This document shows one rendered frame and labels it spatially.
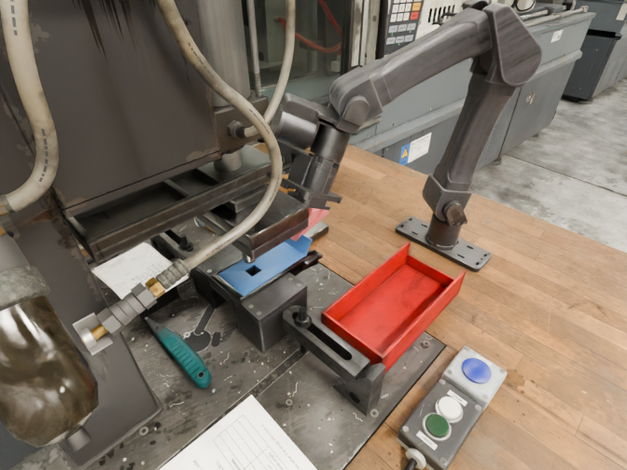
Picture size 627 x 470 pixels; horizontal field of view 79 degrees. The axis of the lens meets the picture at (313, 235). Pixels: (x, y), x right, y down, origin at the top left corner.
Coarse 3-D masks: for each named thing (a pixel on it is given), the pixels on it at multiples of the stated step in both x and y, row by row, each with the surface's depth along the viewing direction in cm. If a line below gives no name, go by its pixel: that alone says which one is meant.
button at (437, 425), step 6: (432, 414) 49; (438, 414) 49; (426, 420) 49; (432, 420) 49; (438, 420) 49; (444, 420) 49; (426, 426) 48; (432, 426) 48; (438, 426) 48; (444, 426) 48; (432, 432) 48; (438, 432) 48; (444, 432) 48
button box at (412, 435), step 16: (448, 384) 54; (432, 400) 52; (464, 400) 52; (416, 416) 50; (464, 416) 50; (480, 416) 50; (400, 432) 49; (416, 432) 48; (448, 432) 48; (464, 432) 48; (416, 448) 47; (432, 448) 47; (448, 448) 47; (416, 464) 47; (432, 464) 47; (448, 464) 46
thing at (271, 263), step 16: (288, 240) 69; (304, 240) 66; (272, 256) 66; (288, 256) 66; (304, 256) 66; (224, 272) 63; (240, 272) 63; (272, 272) 63; (240, 288) 60; (256, 288) 60
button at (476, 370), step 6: (468, 360) 56; (474, 360) 56; (480, 360) 56; (462, 366) 55; (468, 366) 55; (474, 366) 55; (480, 366) 55; (486, 366) 55; (468, 372) 54; (474, 372) 54; (480, 372) 54; (486, 372) 54; (468, 378) 54; (474, 378) 54; (480, 378) 54; (486, 378) 54
